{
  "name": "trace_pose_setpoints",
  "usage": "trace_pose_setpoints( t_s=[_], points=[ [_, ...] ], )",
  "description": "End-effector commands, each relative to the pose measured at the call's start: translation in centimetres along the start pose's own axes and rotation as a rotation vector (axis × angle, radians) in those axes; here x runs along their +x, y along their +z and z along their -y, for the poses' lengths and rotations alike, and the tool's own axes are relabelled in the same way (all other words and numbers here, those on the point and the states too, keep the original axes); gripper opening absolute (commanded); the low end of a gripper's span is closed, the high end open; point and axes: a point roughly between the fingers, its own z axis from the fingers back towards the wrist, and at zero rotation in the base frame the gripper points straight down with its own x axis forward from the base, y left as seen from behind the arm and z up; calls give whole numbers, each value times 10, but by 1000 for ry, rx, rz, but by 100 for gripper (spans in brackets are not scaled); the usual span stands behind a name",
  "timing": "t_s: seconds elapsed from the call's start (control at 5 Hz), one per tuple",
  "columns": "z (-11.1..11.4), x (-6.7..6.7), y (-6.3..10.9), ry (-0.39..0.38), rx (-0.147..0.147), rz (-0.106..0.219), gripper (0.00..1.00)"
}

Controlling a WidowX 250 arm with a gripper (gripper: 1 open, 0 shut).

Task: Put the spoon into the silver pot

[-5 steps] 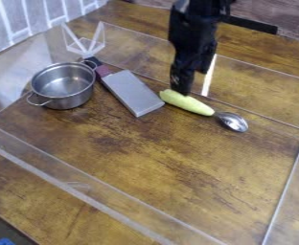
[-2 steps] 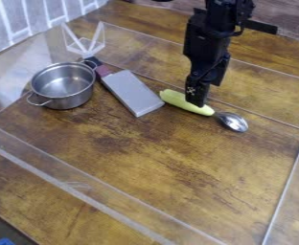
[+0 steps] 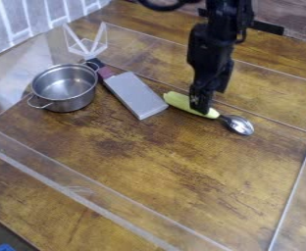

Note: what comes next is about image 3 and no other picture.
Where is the yellow handled metal spoon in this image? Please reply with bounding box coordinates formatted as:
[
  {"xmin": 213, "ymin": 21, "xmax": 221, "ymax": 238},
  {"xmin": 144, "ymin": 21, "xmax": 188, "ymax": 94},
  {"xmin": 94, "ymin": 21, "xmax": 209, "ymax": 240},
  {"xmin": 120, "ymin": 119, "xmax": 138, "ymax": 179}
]
[{"xmin": 162, "ymin": 91, "xmax": 253, "ymax": 136}]

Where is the clear acrylic corner bracket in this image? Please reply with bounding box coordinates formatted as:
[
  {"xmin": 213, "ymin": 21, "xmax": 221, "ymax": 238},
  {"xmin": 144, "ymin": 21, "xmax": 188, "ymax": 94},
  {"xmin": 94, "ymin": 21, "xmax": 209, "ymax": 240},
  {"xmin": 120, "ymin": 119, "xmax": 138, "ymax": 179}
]
[{"xmin": 62, "ymin": 23, "xmax": 108, "ymax": 60}]

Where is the blue object at corner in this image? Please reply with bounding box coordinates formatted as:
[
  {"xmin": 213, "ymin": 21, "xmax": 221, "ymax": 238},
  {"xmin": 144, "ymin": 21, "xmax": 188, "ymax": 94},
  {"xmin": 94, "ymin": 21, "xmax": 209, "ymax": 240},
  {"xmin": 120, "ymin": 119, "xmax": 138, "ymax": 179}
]
[{"xmin": 0, "ymin": 243, "xmax": 15, "ymax": 251}]

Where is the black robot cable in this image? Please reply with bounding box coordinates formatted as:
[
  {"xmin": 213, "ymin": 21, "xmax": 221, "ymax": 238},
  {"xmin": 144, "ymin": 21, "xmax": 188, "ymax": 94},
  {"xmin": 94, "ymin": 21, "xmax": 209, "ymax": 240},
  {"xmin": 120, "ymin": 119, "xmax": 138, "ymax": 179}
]
[{"xmin": 134, "ymin": 0, "xmax": 248, "ymax": 45}]

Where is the silver metal pot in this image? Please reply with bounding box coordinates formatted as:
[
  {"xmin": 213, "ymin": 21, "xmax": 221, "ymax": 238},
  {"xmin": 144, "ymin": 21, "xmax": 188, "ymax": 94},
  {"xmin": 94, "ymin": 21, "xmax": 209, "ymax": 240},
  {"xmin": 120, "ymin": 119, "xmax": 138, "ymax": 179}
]
[{"xmin": 27, "ymin": 64, "xmax": 97, "ymax": 113}]

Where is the black bar on table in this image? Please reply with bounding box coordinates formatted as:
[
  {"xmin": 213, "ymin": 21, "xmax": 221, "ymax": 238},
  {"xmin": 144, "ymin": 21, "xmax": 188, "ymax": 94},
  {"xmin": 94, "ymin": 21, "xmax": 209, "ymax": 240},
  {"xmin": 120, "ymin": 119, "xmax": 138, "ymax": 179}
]
[{"xmin": 197, "ymin": 8, "xmax": 283, "ymax": 35}]

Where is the grey sharpening stone block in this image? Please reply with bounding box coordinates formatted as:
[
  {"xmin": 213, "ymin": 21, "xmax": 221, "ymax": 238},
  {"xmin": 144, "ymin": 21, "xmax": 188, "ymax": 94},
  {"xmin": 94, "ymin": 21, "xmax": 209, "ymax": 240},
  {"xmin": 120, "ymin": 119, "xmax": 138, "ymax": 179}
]
[{"xmin": 97, "ymin": 67, "xmax": 168, "ymax": 120}]

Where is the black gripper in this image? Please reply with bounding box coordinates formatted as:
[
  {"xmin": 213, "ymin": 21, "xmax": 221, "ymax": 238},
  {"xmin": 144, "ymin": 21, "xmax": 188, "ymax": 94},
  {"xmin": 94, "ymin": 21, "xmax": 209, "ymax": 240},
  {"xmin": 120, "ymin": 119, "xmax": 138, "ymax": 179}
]
[{"xmin": 187, "ymin": 24, "xmax": 233, "ymax": 115}]

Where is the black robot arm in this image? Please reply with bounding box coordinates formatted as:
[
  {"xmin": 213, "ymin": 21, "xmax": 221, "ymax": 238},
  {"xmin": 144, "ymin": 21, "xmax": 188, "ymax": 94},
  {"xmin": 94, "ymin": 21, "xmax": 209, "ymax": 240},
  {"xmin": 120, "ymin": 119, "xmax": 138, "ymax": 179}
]
[{"xmin": 187, "ymin": 0, "xmax": 253, "ymax": 114}]

